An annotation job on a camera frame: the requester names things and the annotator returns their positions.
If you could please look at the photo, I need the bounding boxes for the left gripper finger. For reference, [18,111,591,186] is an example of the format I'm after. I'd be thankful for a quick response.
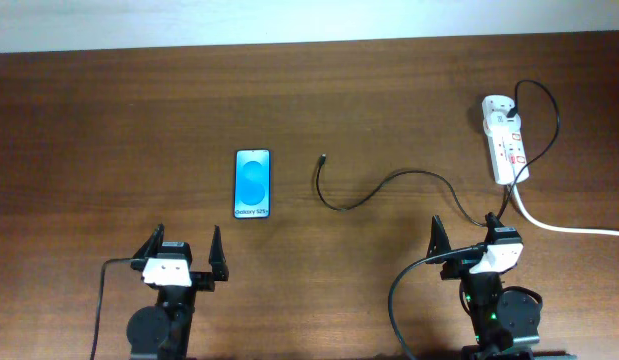
[133,224,165,260]
[209,225,229,281]

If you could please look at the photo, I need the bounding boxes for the blue screen smartphone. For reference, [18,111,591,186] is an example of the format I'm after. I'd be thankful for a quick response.
[233,149,271,219]

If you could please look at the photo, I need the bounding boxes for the black USB charging cable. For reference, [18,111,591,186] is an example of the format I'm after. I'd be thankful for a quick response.
[315,79,562,228]

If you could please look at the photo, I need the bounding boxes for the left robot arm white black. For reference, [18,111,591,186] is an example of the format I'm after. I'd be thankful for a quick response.
[126,224,229,359]

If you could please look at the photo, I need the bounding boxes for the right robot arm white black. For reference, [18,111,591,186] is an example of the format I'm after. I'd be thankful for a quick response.
[427,213,543,359]

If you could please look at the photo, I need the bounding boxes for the white USB charger plug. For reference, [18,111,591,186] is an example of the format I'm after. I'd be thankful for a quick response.
[483,110,521,137]

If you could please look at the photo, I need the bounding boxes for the white power strip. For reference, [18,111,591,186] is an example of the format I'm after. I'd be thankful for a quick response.
[482,95,529,185]

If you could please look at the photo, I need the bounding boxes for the white power strip cord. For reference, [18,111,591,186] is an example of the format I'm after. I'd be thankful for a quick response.
[511,183,619,238]

